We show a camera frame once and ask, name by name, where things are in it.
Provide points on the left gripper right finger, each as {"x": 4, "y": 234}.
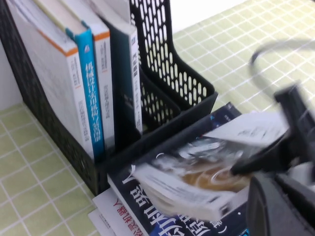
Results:
{"x": 300, "y": 189}

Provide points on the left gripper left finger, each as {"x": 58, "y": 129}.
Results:
{"x": 268, "y": 211}

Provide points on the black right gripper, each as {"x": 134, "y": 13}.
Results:
{"x": 300, "y": 132}

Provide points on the white self-driving book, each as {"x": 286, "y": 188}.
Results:
{"x": 184, "y": 191}

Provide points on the dark blue orange book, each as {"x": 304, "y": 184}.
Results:
{"x": 157, "y": 228}

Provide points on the black perforated book holder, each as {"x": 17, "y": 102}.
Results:
{"x": 137, "y": 147}

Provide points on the blue spine book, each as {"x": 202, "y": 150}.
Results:
{"x": 135, "y": 86}
{"x": 91, "y": 98}

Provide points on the white book red letters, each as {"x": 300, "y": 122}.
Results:
{"x": 110, "y": 204}

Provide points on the white book orange band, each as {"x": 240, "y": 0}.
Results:
{"x": 105, "y": 98}
{"x": 73, "y": 98}

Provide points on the plain white book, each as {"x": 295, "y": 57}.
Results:
{"x": 96, "y": 223}

